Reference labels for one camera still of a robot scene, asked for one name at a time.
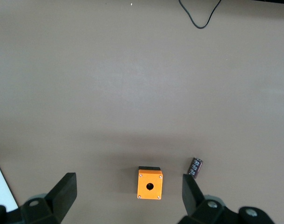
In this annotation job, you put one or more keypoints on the small black connector block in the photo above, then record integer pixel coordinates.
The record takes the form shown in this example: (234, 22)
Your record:
(195, 168)

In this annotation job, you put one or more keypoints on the orange button box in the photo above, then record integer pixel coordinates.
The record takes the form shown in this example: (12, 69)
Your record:
(149, 186)

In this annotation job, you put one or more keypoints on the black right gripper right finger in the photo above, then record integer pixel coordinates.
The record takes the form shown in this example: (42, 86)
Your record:
(193, 198)

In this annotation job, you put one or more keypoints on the white drawer cabinet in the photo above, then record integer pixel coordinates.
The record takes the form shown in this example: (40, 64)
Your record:
(2, 186)

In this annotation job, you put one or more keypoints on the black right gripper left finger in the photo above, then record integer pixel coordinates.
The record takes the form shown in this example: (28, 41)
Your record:
(62, 193)

